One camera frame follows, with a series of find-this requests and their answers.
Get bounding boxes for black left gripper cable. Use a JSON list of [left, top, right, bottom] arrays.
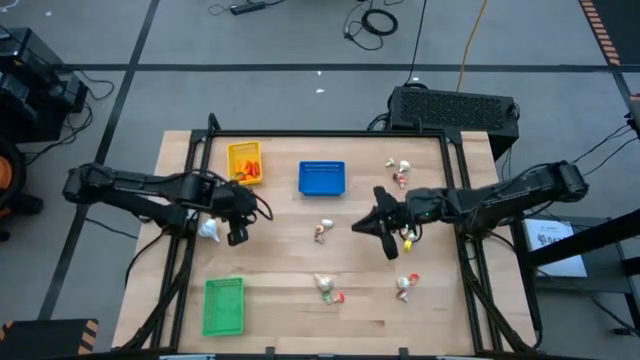
[[248, 191, 275, 222]]

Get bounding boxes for green plastic basket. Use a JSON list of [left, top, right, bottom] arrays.
[[201, 277, 246, 338]]

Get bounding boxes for coiled black floor cable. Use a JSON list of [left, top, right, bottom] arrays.
[[342, 0, 400, 52]]

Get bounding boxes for black equipment cart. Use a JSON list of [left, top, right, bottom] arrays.
[[0, 26, 90, 145]]

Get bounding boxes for black table frame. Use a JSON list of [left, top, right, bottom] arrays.
[[119, 112, 544, 357]]

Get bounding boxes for black hanging cable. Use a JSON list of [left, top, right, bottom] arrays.
[[402, 0, 429, 86]]

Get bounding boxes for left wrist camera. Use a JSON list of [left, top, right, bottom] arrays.
[[226, 218, 250, 248]]

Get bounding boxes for yellow hanging cable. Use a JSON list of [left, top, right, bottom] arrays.
[[455, 0, 490, 94]]

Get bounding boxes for blue plastic basket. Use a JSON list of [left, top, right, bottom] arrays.
[[297, 160, 347, 197]]

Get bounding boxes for black computer tower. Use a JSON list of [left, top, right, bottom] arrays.
[[387, 85, 521, 161]]

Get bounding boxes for yellow plastic basket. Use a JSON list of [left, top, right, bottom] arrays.
[[226, 140, 264, 187]]

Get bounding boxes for orange black round machine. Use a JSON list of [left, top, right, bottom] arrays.
[[0, 137, 45, 241]]

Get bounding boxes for black box hazard stripes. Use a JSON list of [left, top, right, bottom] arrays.
[[0, 318, 100, 359]]

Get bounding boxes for black power strip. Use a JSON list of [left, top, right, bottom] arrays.
[[229, 0, 268, 17]]

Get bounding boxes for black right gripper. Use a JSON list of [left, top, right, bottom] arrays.
[[351, 186, 436, 236]]

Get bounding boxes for black side stand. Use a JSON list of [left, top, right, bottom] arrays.
[[512, 207, 640, 336]]

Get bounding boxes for white printed sheet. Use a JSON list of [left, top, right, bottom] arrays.
[[522, 217, 590, 279]]

